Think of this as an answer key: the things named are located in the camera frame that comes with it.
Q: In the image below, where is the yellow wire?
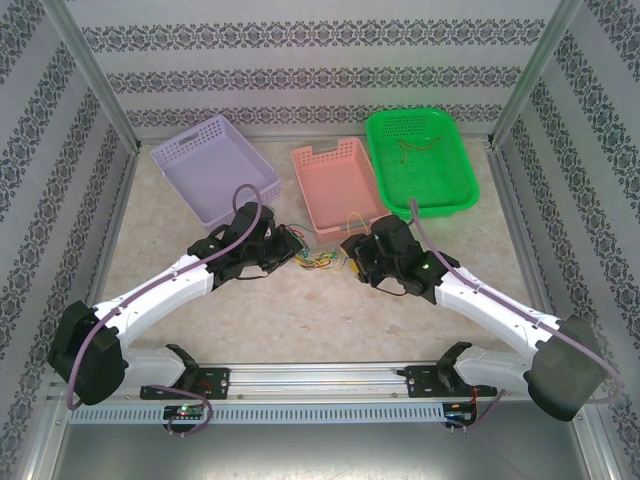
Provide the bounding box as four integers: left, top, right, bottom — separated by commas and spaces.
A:
346, 211, 370, 239
297, 252, 341, 277
319, 249, 349, 276

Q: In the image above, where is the pink plastic basket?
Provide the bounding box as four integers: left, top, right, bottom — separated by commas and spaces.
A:
291, 136, 391, 245

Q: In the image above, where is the purple plastic basket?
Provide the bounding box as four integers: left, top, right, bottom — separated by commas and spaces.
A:
149, 114, 282, 232

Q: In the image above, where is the green plastic basket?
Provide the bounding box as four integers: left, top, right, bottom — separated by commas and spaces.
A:
364, 107, 481, 220

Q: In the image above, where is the aluminium table edge beam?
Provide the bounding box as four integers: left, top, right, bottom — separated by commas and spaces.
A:
82, 144, 147, 311
487, 142, 556, 319

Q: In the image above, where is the small circuit board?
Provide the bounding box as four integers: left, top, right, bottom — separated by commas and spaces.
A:
444, 402, 479, 426
163, 405, 206, 421

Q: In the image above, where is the grey metal panel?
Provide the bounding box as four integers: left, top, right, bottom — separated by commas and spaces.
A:
49, 423, 609, 480

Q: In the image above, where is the thin black right camera cable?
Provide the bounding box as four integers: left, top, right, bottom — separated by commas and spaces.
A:
372, 281, 407, 299

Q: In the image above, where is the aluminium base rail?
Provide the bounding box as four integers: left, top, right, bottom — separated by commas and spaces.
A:
49, 363, 531, 401

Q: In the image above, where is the grey slotted cable duct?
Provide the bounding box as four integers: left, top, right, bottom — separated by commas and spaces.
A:
67, 403, 446, 425

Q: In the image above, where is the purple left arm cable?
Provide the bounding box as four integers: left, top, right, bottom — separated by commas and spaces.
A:
66, 183, 215, 437

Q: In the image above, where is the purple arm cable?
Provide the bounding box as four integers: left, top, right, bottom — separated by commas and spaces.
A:
66, 183, 215, 437
409, 197, 624, 431

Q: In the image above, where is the aluminium frame post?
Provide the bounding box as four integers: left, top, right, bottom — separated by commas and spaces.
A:
487, 0, 586, 151
39, 0, 144, 154

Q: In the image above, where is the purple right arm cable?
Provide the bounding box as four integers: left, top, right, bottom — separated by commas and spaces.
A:
409, 197, 624, 431

